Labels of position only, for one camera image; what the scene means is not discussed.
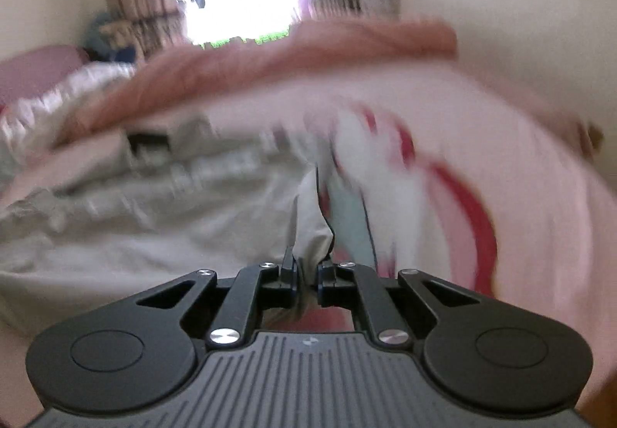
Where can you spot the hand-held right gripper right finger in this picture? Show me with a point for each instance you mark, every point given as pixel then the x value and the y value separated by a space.
pixel 321 284

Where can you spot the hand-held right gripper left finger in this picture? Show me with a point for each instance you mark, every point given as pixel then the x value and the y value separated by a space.
pixel 293 284

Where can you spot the grey jacket with black trim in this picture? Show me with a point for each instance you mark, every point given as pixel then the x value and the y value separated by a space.
pixel 144 235

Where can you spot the pink quilt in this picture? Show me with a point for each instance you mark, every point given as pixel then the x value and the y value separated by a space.
pixel 289 57

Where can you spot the pink printed bed sheet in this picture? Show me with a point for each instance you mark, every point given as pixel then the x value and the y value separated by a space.
pixel 530 192

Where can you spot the purple cloth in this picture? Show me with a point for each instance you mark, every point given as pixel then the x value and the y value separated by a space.
pixel 304 6

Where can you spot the dark blue bag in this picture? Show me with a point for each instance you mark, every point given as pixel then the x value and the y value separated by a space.
pixel 125 55

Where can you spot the white blanket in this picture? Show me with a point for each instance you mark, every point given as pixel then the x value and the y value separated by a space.
pixel 58 105

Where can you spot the beige cloth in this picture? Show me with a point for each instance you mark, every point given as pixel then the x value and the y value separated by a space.
pixel 115 33

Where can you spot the blue cloth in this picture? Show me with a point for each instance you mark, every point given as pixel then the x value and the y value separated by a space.
pixel 96 30

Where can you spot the pink padded headboard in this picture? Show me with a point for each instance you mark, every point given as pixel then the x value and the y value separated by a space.
pixel 33 71

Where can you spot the brass wall socket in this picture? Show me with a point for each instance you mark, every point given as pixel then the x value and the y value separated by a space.
pixel 595 136

